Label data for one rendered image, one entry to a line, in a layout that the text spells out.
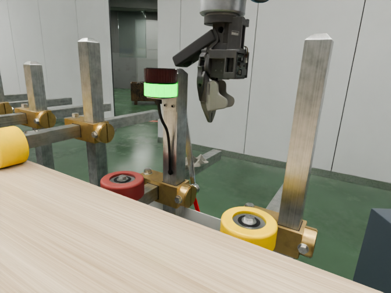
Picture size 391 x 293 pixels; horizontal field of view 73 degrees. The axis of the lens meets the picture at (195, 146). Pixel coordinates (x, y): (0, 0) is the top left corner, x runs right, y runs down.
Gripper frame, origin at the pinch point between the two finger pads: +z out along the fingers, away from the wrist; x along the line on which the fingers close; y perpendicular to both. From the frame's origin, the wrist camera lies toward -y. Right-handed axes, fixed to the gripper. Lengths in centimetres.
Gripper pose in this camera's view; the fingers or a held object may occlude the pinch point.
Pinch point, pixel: (207, 115)
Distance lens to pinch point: 59.5
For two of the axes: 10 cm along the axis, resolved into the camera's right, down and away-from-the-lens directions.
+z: -0.4, 9.6, 2.9
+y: 8.6, 1.8, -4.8
